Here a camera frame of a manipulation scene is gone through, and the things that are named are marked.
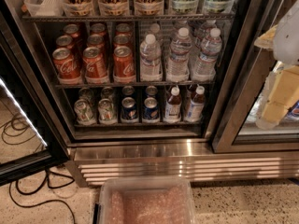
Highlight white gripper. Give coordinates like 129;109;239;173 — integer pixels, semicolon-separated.
254;0;299;130

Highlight closed glass fridge door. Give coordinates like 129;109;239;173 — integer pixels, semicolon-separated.
212;0;299;153

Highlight stainless steel fridge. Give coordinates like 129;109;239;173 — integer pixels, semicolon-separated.
0;0;299;188

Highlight back right pepsi can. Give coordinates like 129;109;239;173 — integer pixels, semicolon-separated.
145;86;158;98

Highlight front right pepsi can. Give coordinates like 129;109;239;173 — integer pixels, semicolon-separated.
143;97;159;120

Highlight back left pepsi can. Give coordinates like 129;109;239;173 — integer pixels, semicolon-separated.
121;86;135;98

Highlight front left pepsi can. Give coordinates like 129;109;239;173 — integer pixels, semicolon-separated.
121;97;137;120

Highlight front right coca-cola can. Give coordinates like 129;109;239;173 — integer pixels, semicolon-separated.
113;46;135;77

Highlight coca-cola can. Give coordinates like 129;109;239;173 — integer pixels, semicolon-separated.
64;23;81;38
113;35;132;48
90;23;107;36
56;35;78;53
83;47;107;78
52;48;80;79
113;46;135;77
87;34;106;49
115;23;132;36

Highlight middle right coca-cola can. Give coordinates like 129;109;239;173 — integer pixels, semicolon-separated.
113;35;132;48

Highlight back right coca-cola can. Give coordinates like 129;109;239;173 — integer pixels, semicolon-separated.
115;23;132;36

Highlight white-green can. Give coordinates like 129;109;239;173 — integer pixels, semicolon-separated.
101;87;116;101
98;98;117;123
74;99;95;125
78;88;94;105

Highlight gold can middle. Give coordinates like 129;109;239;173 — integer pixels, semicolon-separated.
98;0;129;16

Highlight front middle coca-cola can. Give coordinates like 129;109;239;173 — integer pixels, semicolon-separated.
83;47;107;78

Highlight middle centre coca-cola can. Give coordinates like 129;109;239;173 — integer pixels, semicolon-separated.
87;34;106;49

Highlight back centre coca-cola can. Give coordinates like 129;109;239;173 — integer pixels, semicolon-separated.
90;23;107;36

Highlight back left white-green can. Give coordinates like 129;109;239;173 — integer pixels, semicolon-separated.
78;88;94;105

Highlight front left white-green can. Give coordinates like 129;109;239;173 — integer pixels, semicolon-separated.
74;99;95;125

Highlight back left coca-cola can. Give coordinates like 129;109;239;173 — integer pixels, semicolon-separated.
64;23;81;38

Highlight front left coca-cola can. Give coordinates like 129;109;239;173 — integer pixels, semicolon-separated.
52;48;80;79

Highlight middle left coca-cola can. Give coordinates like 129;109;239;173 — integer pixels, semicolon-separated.
56;35;78;53

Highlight open glass fridge door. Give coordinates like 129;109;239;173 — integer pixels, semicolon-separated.
0;0;67;186

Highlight front right water bottle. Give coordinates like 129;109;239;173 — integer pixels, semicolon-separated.
192;28;222;82

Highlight water bottle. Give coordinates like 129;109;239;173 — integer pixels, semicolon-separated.
140;34;162;81
166;27;192;82
192;28;222;82

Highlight right iced tea bottle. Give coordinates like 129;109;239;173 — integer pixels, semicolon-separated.
184;85;205;122

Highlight iced tea bottle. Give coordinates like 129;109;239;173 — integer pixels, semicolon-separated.
164;86;182;122
184;85;205;122

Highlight front middle water bottle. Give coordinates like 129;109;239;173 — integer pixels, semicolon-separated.
166;27;192;82

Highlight left iced tea bottle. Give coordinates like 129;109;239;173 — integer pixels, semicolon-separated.
164;86;182;122

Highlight front left water bottle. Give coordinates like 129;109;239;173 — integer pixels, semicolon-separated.
140;34;162;81

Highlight clear plastic bin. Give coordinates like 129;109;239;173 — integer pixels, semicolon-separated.
96;176;197;224

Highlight empty clear plastic tray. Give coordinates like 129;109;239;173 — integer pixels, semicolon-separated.
24;0;64;17

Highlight middle wire shelf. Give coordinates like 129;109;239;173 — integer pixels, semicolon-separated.
55;80;214;89

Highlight wire shelf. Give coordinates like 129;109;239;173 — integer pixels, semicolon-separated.
22;13;235;22
55;80;214;89

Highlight top wire shelf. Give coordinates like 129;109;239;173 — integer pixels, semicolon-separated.
22;13;235;22

